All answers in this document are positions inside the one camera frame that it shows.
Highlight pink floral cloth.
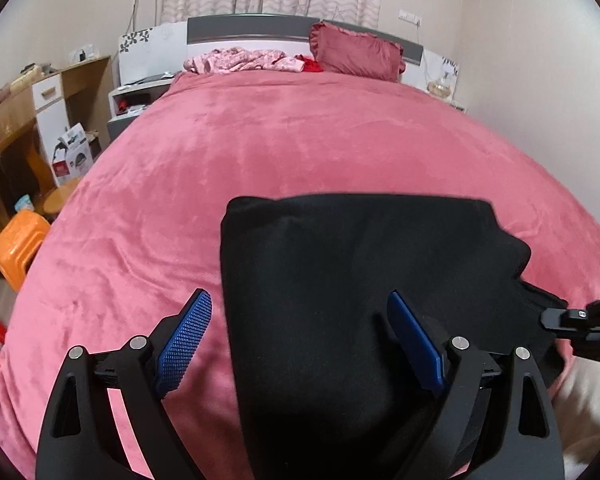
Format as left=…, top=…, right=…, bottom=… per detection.
left=182, top=46, right=306, bottom=76

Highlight round wooden stool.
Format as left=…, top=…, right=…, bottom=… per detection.
left=42, top=177, right=83, bottom=221

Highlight black pants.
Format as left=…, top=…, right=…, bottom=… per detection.
left=220, top=192, right=568, bottom=480

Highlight white flower print panel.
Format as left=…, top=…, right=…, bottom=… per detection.
left=420, top=50, right=461, bottom=92
left=117, top=22, right=188, bottom=86

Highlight orange plastic stool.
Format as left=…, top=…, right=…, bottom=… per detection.
left=0, top=210, right=51, bottom=293

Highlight red cloth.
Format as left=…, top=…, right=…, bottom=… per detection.
left=295, top=54, right=325, bottom=74

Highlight red ruffled pillow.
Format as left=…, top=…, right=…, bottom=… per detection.
left=308, top=21, right=407, bottom=82

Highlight pink plush blanket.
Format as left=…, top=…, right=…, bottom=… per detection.
left=0, top=71, right=600, bottom=480

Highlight gold ornament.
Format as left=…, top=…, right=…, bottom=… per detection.
left=426, top=72, right=453, bottom=97

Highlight white appliance carton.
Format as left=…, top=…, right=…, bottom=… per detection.
left=51, top=123, right=101, bottom=187

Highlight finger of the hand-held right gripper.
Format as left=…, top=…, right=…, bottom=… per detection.
left=570, top=330, right=600, bottom=362
left=540, top=299, right=600, bottom=333

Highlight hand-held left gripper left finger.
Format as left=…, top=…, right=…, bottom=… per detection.
left=34, top=287, right=213, bottom=480

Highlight grey bed headboard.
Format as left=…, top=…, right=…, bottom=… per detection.
left=186, top=14, right=425, bottom=68

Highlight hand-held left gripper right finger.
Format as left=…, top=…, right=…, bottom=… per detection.
left=386, top=290, right=566, bottom=480

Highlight grey and white nightstand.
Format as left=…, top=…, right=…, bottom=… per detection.
left=106, top=77, right=176, bottom=143

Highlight wooden desk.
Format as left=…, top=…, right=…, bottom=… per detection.
left=0, top=55, right=112, bottom=231

